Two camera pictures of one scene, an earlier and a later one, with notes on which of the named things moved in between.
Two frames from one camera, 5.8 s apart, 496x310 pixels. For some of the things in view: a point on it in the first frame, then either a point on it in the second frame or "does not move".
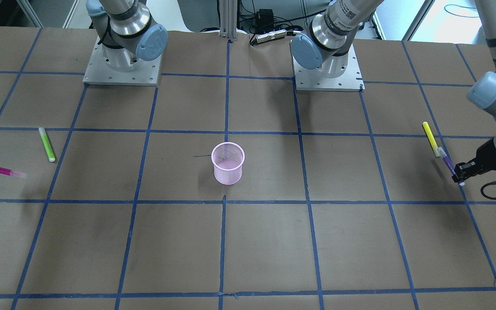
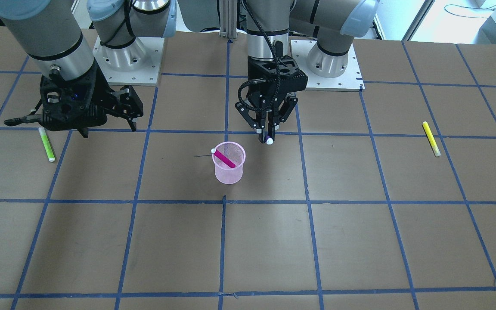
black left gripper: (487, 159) -> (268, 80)
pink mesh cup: (227, 158) does not move
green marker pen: (47, 144) does not move
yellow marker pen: (431, 139) does not move
